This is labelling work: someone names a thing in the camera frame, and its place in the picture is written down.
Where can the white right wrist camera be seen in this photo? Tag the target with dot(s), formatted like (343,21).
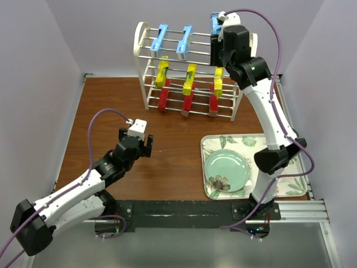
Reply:
(226,21)

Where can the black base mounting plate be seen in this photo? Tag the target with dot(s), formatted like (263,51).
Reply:
(189,214)

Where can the green ceramic plate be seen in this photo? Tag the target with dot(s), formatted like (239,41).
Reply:
(226,170)

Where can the cream metal-rod shelf rack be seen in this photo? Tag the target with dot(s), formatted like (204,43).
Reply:
(175,74)

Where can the red toothpaste box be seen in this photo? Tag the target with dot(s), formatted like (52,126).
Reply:
(186,107)
(163,96)
(213,103)

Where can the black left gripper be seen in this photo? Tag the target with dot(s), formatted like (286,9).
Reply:
(146,148)

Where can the yellow toothpaste box edge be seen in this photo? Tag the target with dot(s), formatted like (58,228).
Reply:
(162,72)

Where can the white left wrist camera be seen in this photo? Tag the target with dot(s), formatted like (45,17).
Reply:
(137,128)

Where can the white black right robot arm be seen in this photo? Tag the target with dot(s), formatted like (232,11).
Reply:
(253,77)

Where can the light blue toothpaste box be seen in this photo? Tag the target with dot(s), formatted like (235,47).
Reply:
(184,44)

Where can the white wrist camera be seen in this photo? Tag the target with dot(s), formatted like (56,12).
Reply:
(226,21)
(137,128)

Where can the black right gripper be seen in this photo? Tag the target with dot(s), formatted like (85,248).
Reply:
(215,45)

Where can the yellow toothpaste box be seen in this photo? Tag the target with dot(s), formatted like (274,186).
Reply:
(218,82)
(189,79)

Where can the aluminium frame rail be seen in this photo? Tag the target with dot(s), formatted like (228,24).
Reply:
(166,233)

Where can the blue silver toothpaste box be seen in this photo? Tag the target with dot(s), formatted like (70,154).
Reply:
(215,27)

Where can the leaf-pattern serving tray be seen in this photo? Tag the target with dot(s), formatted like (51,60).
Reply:
(247,145)

